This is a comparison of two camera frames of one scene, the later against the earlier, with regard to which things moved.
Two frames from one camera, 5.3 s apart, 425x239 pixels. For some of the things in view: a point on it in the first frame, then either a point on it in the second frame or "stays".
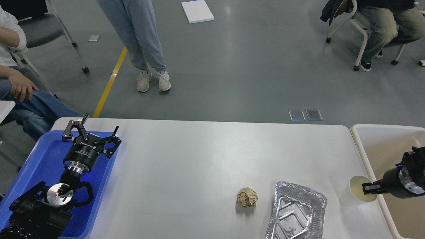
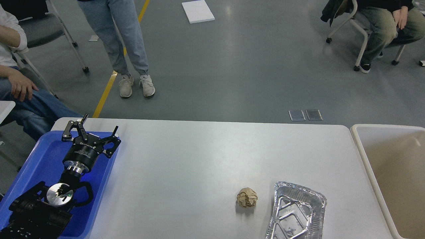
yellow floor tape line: [97, 112] stays
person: [134, 22] to [116, 23]
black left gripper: [83, 154] stays
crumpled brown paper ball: [247, 197] stays
